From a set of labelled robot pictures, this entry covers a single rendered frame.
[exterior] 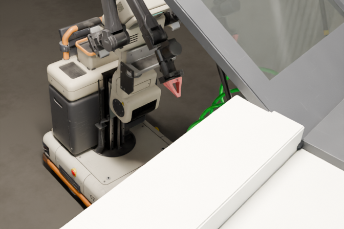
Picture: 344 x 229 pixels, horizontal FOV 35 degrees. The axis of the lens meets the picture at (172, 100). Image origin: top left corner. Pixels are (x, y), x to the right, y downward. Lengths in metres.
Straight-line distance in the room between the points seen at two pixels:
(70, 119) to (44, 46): 1.78
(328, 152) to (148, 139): 1.91
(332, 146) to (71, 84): 1.65
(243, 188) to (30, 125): 2.71
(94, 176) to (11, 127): 1.01
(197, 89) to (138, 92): 1.46
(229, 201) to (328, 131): 0.45
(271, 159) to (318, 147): 0.19
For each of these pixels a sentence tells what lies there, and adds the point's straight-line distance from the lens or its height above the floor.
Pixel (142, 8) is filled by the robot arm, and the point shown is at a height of 1.48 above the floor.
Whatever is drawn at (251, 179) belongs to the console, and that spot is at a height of 1.54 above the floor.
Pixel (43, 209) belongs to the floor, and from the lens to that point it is 3.31.
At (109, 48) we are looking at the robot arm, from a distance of 2.36.
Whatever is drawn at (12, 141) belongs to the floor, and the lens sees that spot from 3.77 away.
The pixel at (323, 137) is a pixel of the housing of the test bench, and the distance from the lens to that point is 1.58.
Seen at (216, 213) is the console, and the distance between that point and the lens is 1.25.
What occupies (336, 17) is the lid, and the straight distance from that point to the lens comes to 2.02.
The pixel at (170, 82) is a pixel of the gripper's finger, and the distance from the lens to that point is 2.11.
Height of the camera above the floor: 2.49
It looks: 38 degrees down
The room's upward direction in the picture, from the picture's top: 4 degrees clockwise
